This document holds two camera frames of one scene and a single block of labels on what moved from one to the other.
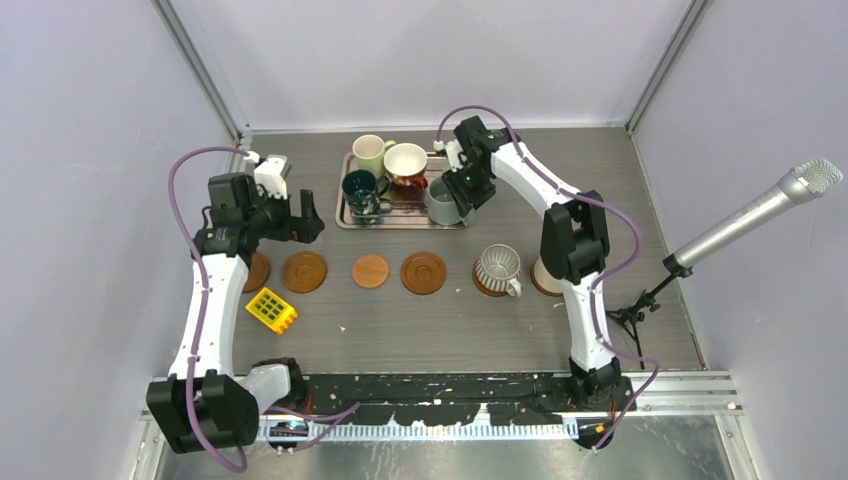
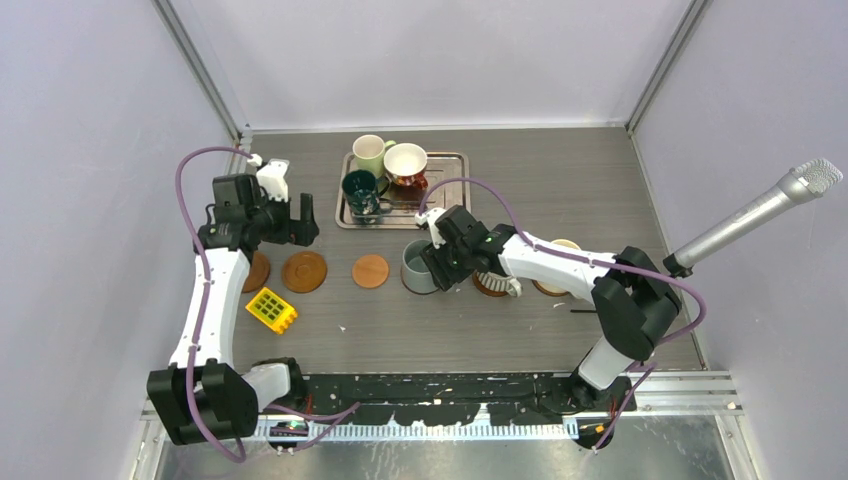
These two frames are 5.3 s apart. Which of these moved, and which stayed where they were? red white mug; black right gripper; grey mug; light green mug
Moved: black right gripper; grey mug
Stayed: light green mug; red white mug
